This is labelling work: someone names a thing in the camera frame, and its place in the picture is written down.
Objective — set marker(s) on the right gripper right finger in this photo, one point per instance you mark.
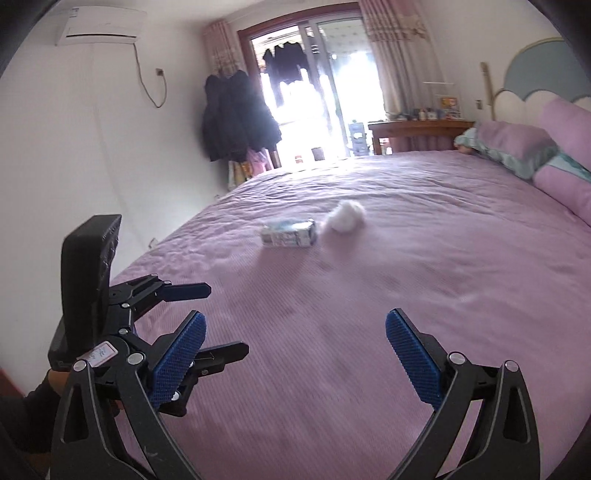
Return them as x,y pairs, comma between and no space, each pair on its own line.
440,382

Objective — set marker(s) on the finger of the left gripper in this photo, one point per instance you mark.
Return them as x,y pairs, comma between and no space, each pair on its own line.
214,359
184,292

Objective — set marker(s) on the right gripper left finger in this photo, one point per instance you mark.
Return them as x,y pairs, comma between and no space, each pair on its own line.
147,380

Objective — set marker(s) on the person's left hand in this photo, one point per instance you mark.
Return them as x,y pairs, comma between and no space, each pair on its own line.
58,380

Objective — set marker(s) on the purple bed sheet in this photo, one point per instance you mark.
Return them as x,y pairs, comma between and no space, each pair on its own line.
485,262

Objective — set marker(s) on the white milk carton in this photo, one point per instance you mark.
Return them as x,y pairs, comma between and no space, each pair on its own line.
289,233

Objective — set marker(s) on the pink clothes on rack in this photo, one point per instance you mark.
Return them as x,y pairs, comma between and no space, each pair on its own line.
256,163

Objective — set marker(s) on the dark hanging coats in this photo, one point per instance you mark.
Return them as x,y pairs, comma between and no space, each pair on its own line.
236,119

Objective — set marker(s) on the white fluffy ball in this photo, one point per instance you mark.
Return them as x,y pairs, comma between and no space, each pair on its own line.
346,217

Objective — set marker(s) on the purple pillow with teal trim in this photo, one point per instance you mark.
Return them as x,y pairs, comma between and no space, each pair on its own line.
522,149

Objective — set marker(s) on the dark clothes on balcony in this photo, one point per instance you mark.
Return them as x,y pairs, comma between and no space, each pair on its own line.
284,65

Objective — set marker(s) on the wooden desk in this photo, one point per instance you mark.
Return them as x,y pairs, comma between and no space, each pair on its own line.
416,128

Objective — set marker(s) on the colourful box on desk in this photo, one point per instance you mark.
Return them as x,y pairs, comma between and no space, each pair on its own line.
449,107

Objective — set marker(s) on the white air conditioner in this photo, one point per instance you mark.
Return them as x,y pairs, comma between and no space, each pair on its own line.
101,24

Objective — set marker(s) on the long purple bolster pillow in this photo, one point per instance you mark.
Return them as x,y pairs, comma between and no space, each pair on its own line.
569,125

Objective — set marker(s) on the beige curtain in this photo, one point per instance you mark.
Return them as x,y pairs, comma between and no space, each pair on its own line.
404,52

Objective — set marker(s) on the blue white cloud headboard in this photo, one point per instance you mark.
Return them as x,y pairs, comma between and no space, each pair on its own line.
548,65

